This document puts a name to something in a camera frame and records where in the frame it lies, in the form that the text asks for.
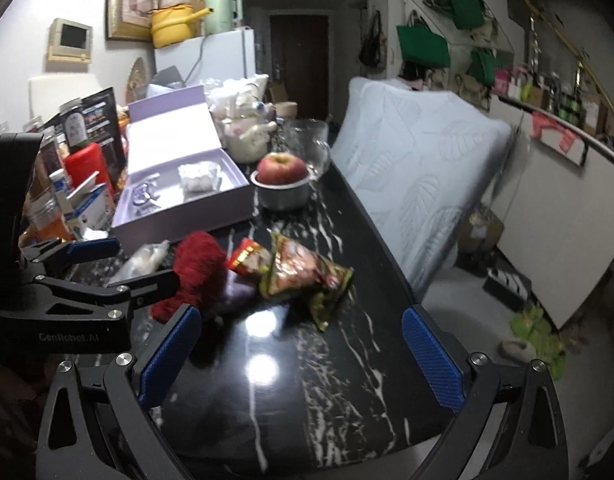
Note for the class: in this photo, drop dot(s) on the green tote bag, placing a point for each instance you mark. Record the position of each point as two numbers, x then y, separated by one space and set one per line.
419 45

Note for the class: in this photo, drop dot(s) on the small red candy packet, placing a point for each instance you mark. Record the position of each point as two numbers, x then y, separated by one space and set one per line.
250 259

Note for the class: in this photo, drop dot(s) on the purple sachet with tassel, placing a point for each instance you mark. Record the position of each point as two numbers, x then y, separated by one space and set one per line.
146 192

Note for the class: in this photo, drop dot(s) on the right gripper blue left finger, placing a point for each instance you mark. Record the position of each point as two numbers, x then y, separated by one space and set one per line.
165 354

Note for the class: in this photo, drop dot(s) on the white printed bread packet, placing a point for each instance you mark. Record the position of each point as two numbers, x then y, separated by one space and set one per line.
200 177

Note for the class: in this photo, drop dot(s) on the white purple GOZK snack packet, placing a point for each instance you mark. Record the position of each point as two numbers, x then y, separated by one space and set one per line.
237 293

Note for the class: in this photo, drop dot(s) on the open lavender gift box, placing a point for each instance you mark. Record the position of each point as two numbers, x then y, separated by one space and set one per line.
165 132

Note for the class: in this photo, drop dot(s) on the light green kettle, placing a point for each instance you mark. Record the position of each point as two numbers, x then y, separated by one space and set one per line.
225 16

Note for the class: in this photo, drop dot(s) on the grey leaf pattern cushion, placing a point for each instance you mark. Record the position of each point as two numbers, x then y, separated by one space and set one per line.
419 162

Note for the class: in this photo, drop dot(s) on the red plastic container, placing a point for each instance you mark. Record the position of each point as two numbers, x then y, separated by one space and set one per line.
83 163

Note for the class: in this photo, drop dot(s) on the yellow pot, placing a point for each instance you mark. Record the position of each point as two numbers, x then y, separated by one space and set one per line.
175 24

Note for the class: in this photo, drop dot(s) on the glass mug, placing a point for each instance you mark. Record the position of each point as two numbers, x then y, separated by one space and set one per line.
308 140

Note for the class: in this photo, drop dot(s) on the colourful shrimp snack packet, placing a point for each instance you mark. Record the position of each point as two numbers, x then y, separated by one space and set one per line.
298 272

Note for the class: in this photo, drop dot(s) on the white mini fridge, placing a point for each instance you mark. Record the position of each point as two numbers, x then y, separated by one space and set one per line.
226 55

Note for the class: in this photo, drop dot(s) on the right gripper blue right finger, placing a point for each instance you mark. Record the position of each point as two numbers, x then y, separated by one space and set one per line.
441 373

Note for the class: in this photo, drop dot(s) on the dark jar white lid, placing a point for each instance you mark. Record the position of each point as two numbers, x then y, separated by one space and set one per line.
74 125

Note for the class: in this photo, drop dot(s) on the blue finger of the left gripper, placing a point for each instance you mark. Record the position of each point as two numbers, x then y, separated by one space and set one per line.
149 288
93 250

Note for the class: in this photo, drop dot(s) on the black printed package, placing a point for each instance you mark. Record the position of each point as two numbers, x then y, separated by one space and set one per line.
103 128

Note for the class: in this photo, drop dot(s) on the clear plastic bag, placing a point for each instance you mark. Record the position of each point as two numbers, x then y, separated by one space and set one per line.
232 92

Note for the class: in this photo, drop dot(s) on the red apple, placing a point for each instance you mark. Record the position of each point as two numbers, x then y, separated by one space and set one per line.
281 169

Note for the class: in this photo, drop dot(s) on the grey metal bowl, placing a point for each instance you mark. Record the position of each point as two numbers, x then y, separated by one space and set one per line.
282 197

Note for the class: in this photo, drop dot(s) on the blue white medicine box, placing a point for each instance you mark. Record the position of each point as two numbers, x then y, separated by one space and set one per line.
86 209

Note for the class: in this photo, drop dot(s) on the wall intercom panel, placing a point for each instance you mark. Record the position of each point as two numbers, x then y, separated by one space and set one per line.
69 42

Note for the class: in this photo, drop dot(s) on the red fuzzy scrunchie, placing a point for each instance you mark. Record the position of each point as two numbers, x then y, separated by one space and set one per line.
201 266

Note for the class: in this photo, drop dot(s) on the clear zip bag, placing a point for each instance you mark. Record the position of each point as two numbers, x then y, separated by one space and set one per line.
146 260

